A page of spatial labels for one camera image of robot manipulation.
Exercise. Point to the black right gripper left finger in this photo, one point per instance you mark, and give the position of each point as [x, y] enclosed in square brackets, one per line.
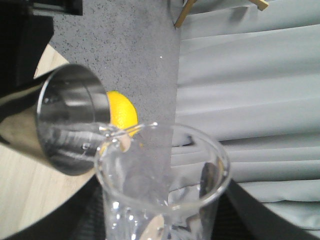
[80, 218]

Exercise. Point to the clear glass beaker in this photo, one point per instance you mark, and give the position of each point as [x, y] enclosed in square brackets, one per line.
[160, 181]

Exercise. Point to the light wooden cutting board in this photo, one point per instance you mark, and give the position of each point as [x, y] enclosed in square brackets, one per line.
[30, 190]

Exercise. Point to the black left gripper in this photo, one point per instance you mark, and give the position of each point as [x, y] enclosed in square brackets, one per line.
[23, 39]

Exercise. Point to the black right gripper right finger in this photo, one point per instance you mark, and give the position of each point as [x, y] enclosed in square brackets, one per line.
[242, 217]

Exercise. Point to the yellow lemon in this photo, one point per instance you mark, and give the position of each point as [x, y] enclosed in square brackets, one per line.
[123, 115]

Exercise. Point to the wooden stand legs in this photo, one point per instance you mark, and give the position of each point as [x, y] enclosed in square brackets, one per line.
[188, 5]

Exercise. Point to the steel double jigger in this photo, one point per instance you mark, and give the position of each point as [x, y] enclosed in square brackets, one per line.
[57, 118]

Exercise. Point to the grey curtain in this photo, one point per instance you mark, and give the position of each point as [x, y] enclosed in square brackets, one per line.
[251, 79]

